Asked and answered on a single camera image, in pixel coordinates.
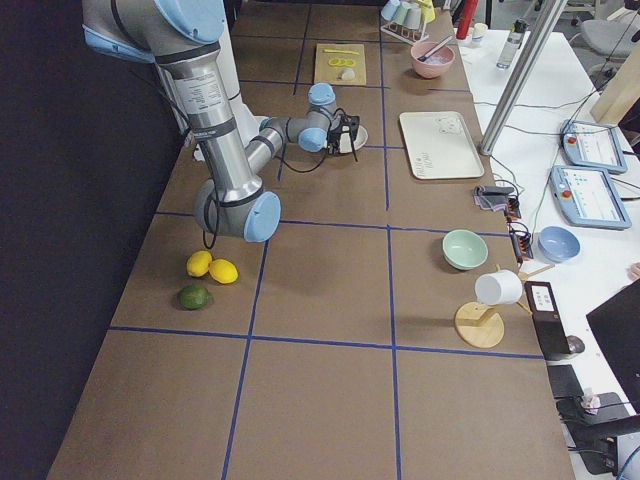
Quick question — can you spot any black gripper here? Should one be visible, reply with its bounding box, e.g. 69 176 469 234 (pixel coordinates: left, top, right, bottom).
327 113 360 162

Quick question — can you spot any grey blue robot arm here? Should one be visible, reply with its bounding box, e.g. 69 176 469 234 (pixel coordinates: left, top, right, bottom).
82 0 365 242

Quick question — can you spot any cream rectangular tray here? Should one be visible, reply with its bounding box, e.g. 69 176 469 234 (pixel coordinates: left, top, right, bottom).
399 111 484 180

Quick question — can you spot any beige plate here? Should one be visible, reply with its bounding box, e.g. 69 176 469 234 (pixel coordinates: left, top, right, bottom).
331 126 368 155

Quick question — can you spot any bamboo cutting board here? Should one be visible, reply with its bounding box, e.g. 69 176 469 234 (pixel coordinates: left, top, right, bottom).
313 43 367 86

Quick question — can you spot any pink bowl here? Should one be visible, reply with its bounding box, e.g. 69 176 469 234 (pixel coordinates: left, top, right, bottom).
410 41 456 79

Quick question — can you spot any acrylic cup rack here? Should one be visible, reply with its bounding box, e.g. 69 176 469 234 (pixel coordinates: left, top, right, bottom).
380 21 429 44

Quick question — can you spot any grey cup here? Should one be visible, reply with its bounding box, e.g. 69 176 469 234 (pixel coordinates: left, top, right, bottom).
401 2 422 30

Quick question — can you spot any mint green cup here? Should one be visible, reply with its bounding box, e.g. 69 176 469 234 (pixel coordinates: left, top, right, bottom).
392 1 413 25

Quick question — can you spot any blue cup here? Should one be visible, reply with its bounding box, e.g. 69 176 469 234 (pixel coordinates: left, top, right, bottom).
381 0 401 21

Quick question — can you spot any yellow cup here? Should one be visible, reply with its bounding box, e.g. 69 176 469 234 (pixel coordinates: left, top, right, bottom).
415 0 436 24

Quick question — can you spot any grey folded cloth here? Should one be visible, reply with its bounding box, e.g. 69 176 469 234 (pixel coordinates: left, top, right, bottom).
473 185 515 212

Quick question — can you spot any mint green bowl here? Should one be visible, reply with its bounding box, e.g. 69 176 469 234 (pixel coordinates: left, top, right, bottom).
442 229 489 271

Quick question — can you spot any paper cup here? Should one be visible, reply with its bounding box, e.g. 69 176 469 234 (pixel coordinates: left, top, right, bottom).
471 22 489 46

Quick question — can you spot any red bottle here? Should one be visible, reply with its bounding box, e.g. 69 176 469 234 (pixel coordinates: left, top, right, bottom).
456 0 478 40

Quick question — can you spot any clear water bottle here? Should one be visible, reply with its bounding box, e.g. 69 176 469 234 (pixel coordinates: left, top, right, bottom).
496 18 528 70

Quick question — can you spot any yellow lemon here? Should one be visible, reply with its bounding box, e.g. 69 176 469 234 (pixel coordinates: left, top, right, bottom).
186 250 213 278
208 258 239 285

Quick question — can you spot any white mug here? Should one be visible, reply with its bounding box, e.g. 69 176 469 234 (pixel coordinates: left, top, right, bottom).
474 270 523 306

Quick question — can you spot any green lime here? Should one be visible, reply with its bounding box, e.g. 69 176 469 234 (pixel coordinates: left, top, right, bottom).
177 285 211 310

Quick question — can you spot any blue bowl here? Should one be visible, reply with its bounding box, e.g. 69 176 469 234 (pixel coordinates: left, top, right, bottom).
537 226 581 263

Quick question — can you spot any wooden mug stand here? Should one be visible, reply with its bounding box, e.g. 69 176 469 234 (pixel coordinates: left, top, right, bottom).
454 264 554 349

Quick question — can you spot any teach pendant tablet near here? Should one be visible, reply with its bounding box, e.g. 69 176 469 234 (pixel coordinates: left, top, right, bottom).
549 165 632 230

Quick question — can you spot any teach pendant tablet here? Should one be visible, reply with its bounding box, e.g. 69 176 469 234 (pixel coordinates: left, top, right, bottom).
560 120 628 175
549 165 632 230

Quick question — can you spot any teach pendant tablet far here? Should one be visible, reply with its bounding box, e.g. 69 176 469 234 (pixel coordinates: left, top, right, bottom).
560 120 628 175

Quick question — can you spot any black remote box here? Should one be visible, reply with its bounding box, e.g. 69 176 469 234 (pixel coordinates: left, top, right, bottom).
524 281 570 361

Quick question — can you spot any black computer mouse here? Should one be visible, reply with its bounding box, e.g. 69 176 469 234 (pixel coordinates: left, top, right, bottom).
566 335 586 355

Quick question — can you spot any black monitor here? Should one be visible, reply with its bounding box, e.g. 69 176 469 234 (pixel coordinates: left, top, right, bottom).
587 280 639 411

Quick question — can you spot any orange black connector cable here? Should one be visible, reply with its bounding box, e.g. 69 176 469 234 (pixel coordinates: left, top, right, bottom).
504 197 534 266

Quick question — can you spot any aluminium frame post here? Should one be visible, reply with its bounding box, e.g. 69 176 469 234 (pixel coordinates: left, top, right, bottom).
479 0 568 156

